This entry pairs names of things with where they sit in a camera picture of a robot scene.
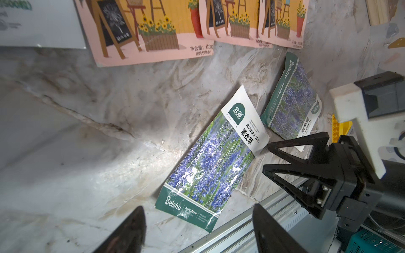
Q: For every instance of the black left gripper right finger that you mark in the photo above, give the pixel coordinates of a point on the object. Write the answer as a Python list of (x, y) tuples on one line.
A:
[(270, 236)]

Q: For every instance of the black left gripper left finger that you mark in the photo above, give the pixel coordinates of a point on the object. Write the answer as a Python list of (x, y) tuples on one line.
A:
[(129, 237)]

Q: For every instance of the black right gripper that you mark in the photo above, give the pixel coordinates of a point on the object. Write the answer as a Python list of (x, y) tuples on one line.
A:
[(345, 180)]

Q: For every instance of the lavender seed packet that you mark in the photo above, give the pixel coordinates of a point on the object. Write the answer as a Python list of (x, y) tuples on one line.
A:
[(203, 182), (294, 105)]

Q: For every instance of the sunflower seed packet pink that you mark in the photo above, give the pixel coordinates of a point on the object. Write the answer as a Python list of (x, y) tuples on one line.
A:
[(135, 32), (232, 22), (283, 22)]

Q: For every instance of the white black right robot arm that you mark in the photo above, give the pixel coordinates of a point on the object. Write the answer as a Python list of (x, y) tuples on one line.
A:
[(298, 182)]

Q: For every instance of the green electronics box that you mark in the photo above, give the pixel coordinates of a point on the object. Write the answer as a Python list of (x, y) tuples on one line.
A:
[(365, 241)]

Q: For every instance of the wooden chessboard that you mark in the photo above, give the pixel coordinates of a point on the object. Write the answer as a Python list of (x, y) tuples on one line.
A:
[(381, 11)]

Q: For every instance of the yellow plastic frame tool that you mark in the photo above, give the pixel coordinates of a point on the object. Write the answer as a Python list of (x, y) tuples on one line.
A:
[(339, 129)]

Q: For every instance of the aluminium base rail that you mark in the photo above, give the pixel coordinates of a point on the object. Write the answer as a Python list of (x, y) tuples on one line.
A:
[(238, 236)]

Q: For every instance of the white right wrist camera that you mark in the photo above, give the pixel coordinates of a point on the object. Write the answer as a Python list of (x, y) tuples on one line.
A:
[(376, 107)]

